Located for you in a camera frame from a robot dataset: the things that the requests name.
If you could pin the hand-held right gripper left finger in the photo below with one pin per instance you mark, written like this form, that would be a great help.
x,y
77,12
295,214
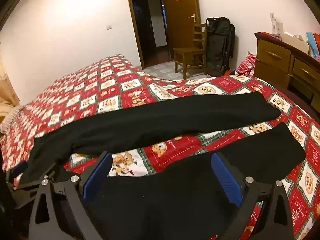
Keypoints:
x,y
97,176

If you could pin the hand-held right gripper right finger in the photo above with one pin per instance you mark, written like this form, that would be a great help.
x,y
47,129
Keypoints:
x,y
226,180

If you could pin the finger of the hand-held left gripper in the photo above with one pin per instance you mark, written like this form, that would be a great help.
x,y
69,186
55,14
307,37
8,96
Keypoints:
x,y
18,168

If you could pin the black pants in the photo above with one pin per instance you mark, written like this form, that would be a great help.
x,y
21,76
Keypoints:
x,y
162,115

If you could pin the beige fringed blanket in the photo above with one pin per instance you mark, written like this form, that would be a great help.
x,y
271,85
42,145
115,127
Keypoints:
x,y
8,117

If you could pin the red patchwork printed bedspread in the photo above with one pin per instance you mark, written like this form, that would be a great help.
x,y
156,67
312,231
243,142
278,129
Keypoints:
x,y
112,92

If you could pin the small orange object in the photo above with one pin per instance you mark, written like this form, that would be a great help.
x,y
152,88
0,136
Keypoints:
x,y
227,73

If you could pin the red checked cloth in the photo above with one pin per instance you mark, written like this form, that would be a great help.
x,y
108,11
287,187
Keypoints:
x,y
246,65

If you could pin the wooden chair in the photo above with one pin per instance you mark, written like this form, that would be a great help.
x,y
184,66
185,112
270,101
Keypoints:
x,y
186,52

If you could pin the wooden dresser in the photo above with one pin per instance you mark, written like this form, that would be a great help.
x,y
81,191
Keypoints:
x,y
275,55

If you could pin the black luggage bag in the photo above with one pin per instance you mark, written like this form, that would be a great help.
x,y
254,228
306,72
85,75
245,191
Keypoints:
x,y
220,42

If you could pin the wooden door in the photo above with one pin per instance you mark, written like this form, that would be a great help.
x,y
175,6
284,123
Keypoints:
x,y
180,27

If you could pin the blue box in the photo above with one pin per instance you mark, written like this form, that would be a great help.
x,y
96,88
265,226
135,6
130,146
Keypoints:
x,y
310,42

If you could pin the white cards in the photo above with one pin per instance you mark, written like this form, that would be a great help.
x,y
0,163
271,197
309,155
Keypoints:
x,y
276,26

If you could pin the red gift bag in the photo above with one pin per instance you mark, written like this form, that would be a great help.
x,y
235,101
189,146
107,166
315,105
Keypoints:
x,y
317,45

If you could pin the dark wooden door frame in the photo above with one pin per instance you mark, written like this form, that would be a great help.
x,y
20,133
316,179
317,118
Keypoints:
x,y
132,17

